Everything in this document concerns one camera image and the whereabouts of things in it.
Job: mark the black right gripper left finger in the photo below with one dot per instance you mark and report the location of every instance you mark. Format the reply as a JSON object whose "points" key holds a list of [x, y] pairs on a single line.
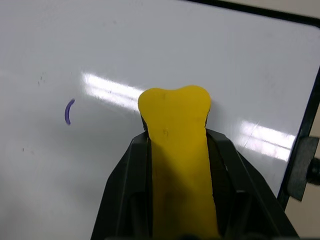
{"points": [[126, 190]]}

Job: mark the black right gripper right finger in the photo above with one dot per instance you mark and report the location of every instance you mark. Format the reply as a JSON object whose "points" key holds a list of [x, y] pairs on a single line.
{"points": [[246, 195]]}

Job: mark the yellow whiteboard eraser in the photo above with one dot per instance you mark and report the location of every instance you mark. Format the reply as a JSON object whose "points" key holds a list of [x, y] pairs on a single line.
{"points": [[180, 155]]}

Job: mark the black framed whiteboard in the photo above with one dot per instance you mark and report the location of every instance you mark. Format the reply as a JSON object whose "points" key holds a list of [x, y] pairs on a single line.
{"points": [[160, 50]]}

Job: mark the black whiteboard clamp bracket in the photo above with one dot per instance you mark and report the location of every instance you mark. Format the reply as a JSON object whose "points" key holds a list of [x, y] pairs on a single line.
{"points": [[301, 167]]}

